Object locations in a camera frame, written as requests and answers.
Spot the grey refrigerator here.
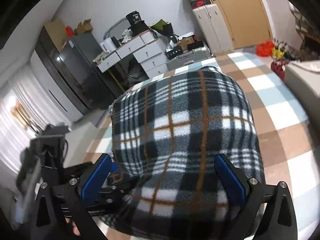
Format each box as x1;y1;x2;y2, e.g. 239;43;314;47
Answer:
50;33;122;109

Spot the wooden shoe rack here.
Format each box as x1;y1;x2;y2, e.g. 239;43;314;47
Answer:
294;4;320;62

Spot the orange plastic bag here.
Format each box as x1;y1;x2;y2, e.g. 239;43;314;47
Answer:
256;41;275;56

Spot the flat cardboard sheet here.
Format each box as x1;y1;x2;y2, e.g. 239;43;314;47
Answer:
44;19;67;52

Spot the pile of assorted shoes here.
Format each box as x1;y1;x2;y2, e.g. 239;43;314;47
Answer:
271;39;300;63

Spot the person's left hand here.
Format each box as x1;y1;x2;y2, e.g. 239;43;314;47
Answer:
65;217;82;236

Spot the black round tub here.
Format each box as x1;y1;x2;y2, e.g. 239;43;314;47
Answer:
126;11;143;27

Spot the white kettle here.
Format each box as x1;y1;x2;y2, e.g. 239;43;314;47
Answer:
100;38;113;53

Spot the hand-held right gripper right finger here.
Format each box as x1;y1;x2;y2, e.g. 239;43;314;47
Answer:
214;154;299;240

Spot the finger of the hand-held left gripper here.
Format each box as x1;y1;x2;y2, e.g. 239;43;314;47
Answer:
107;162;120;178
102;174;140;193

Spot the red sneaker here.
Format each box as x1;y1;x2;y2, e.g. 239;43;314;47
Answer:
271;60;287;80

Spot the white drawer desk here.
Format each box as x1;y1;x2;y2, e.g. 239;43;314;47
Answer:
96;30;169;79

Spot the plaid fleece jacket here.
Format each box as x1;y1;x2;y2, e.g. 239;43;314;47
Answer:
109;66;265;240

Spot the white suitcase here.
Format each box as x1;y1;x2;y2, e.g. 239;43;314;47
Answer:
192;4;234;55

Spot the black wrapped bouquet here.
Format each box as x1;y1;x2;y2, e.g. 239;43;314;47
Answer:
150;19;174;44

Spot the flat black box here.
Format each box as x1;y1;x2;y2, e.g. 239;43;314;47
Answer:
187;42;204;52

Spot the black backpack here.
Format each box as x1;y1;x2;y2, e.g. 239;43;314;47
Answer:
126;60;148;80

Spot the black red logo shoe box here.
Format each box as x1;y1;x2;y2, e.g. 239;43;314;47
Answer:
190;0;213;9

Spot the brown and black box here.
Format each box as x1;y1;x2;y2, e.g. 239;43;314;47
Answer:
179;36;198;48

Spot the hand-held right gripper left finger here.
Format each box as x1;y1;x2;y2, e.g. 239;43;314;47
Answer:
32;154;112;240

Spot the dark glass wardrobe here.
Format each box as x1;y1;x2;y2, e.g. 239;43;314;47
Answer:
35;26;83;115

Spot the arched grey mirror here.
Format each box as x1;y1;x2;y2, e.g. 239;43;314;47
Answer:
103;17;130;42

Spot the wooden door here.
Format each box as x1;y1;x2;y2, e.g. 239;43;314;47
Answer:
202;0;273;50

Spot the silver suitcase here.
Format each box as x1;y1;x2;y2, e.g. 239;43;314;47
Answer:
165;46;214;70

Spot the checkered bed sheet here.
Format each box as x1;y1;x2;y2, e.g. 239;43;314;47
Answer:
86;51;320;240

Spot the open cardboard box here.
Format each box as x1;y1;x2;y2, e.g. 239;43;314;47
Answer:
74;19;93;35

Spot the black box with yellow dots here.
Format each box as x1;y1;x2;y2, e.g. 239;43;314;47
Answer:
165;47;183;59

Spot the white curtain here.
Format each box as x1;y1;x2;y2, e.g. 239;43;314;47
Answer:
0;77;50;188

